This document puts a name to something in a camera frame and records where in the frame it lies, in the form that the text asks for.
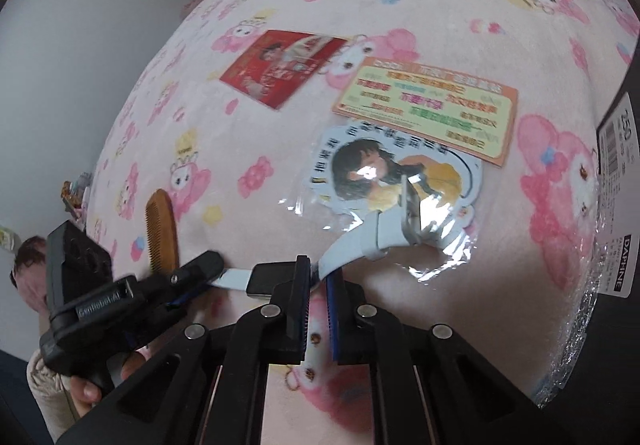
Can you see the red printed packet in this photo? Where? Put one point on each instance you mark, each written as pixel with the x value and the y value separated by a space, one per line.
pixel 280 67

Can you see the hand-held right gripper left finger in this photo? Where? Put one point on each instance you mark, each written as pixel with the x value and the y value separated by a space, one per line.
pixel 300 320

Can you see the person's left forearm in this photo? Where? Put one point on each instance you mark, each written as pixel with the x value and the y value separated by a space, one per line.
pixel 45 395

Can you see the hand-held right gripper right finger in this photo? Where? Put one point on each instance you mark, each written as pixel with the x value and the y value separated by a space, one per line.
pixel 334 322

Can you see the pink printed blanket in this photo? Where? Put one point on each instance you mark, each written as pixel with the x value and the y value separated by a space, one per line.
pixel 450 0

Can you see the colourful small toys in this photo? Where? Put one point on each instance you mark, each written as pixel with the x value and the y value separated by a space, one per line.
pixel 75 195

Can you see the orange printed leaflet card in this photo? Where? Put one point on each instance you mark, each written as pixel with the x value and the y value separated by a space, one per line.
pixel 430 105

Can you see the black box with white label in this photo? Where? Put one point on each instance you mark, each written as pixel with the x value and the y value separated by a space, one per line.
pixel 622 205

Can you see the cartoon figure card in sleeve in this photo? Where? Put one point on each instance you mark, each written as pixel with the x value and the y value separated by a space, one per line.
pixel 370 165

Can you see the wooden comb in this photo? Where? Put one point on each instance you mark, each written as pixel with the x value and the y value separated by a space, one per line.
pixel 162 235

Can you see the person's left hand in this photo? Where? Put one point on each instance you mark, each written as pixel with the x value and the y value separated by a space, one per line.
pixel 131 367

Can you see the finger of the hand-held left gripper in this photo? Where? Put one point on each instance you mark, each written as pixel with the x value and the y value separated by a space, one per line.
pixel 197 270

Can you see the clear bubble wrap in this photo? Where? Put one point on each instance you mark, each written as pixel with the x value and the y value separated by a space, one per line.
pixel 580 305

